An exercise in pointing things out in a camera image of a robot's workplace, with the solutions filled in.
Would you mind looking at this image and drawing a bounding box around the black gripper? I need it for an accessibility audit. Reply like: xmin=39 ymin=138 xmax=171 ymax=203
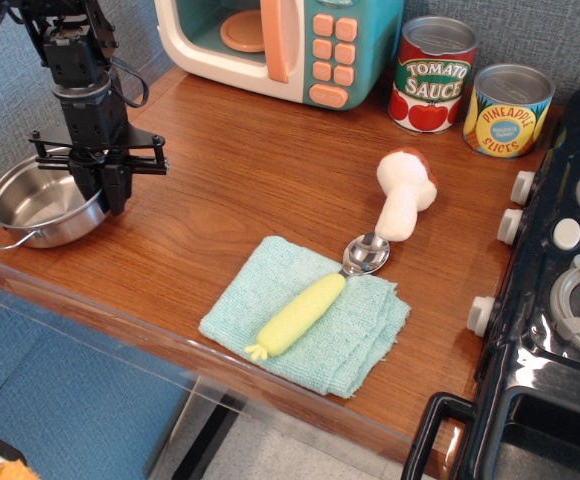
xmin=28 ymin=124 xmax=170 ymax=216

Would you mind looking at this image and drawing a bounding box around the silver steel pot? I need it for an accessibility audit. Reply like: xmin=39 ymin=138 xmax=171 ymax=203
xmin=0 ymin=156 xmax=109 ymax=251

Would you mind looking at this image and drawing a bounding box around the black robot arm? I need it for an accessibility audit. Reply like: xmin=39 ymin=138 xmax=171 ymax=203
xmin=0 ymin=1 xmax=169 ymax=215

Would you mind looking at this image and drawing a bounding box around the orange object at corner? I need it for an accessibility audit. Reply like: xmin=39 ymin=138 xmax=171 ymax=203
xmin=0 ymin=424 xmax=41 ymax=480

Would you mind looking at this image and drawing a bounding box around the light blue cloth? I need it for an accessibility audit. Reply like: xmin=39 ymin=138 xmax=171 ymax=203
xmin=199 ymin=236 xmax=411 ymax=399

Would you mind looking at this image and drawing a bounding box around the toy microwave oven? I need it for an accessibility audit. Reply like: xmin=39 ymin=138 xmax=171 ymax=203
xmin=155 ymin=0 xmax=403 ymax=111

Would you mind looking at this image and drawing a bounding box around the plush mushroom toy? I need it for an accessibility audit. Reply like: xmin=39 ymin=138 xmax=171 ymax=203
xmin=375 ymin=147 xmax=438 ymax=242

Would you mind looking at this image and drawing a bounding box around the tomato sauce can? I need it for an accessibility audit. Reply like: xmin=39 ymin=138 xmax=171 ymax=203
xmin=389 ymin=16 xmax=478 ymax=133

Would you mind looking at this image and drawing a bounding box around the pineapple slices can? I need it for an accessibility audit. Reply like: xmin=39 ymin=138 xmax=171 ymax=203
xmin=463 ymin=64 xmax=555 ymax=159

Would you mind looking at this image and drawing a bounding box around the black toy stove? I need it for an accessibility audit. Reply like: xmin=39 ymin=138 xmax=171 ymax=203
xmin=402 ymin=89 xmax=580 ymax=479

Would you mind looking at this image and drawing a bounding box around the spoon with yellow handle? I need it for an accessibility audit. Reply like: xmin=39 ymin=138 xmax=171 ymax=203
xmin=244 ymin=233 xmax=391 ymax=361

